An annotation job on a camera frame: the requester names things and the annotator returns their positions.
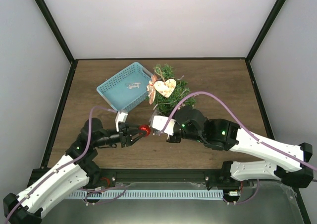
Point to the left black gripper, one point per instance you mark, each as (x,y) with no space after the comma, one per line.
(127,139)

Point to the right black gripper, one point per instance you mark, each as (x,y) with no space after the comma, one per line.
(173,140)

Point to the red ball ornament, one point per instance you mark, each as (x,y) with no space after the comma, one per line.
(144,130)

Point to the small green christmas tree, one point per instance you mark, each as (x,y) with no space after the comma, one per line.
(164,106)

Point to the gingerbread figure ornament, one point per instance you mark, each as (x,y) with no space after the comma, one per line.
(151,90)

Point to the brown heart ornament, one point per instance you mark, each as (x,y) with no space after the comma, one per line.
(164,87)

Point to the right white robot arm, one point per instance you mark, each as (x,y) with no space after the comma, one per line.
(278,161)

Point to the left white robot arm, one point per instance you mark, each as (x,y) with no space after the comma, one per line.
(74,170)

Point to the blue plastic basket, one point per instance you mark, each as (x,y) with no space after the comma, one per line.
(118,96)

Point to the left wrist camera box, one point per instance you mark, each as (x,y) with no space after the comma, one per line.
(120,117)

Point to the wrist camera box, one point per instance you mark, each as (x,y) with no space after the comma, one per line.
(158,123)
(120,117)

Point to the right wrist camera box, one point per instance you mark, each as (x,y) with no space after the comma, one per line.
(158,123)

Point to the black aluminium front rail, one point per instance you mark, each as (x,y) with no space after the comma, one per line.
(214,177)

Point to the light blue cable duct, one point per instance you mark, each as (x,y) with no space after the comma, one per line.
(150,195)

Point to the black frame post left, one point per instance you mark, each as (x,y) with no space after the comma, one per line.
(55,29)

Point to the black frame post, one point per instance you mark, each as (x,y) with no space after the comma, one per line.
(278,5)
(55,29)

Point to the black frame post right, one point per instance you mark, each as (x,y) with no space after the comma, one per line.
(278,5)

